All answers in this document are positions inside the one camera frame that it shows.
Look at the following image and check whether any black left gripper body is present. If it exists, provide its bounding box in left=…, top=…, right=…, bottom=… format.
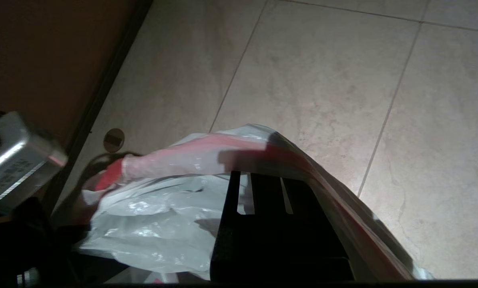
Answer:
left=7, top=196, right=92, bottom=284

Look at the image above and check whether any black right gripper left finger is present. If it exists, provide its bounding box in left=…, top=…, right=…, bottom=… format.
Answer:
left=210, top=171, right=282, bottom=281

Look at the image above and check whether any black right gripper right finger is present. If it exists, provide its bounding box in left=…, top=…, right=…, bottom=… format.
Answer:
left=263, top=174, right=356, bottom=281

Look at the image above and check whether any fresh white plastic bag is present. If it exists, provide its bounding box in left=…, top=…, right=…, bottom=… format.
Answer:
left=73, top=124, right=436, bottom=281

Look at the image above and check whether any round metal floor plate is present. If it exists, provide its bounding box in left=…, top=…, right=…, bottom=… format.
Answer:
left=104, top=128, right=125, bottom=153

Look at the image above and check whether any dark grey baseboard strip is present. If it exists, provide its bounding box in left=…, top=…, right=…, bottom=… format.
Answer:
left=43, top=0, right=155, bottom=212

